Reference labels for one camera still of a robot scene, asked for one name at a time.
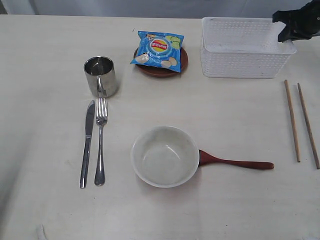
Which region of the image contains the white ceramic bowl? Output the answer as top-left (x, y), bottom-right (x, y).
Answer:
top-left (130, 125), bottom-right (200, 188)

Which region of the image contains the silver metal fork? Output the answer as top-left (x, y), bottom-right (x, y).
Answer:
top-left (94, 97), bottom-right (108, 186)

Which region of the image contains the brown wooden plate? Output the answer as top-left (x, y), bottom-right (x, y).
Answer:
top-left (135, 47), bottom-right (189, 78)

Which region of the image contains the white perforated plastic basket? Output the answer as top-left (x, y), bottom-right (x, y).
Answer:
top-left (200, 17), bottom-right (297, 79)

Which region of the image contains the shiny steel cup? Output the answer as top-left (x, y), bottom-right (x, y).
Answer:
top-left (83, 56), bottom-right (119, 98)

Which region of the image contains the brown wooden spoon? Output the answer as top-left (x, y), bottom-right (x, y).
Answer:
top-left (199, 150), bottom-right (275, 170)

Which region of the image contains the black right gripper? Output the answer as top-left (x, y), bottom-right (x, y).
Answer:
top-left (272, 0), bottom-right (320, 42)

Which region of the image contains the silver table knife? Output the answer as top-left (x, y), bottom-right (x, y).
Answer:
top-left (79, 100), bottom-right (96, 189)

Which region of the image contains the brown wooden chopstick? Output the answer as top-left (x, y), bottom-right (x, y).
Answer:
top-left (284, 79), bottom-right (301, 163)
top-left (297, 82), bottom-right (320, 170)

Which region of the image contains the blue chips bag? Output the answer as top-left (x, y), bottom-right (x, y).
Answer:
top-left (130, 30), bottom-right (185, 73)

